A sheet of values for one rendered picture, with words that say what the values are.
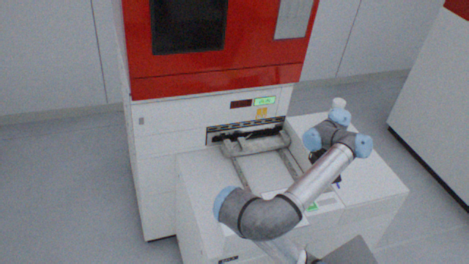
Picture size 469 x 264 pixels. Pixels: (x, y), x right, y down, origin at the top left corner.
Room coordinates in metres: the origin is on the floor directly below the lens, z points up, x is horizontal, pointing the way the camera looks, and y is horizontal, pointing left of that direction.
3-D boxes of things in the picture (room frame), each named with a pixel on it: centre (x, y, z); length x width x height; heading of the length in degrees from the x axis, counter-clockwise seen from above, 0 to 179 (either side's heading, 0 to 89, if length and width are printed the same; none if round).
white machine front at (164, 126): (1.47, 0.11, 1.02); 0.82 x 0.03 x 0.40; 114
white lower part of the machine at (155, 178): (1.78, 0.25, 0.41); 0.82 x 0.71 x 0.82; 114
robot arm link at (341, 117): (1.04, -0.35, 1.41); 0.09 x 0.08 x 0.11; 136
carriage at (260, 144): (1.47, -0.12, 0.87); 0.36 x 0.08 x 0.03; 114
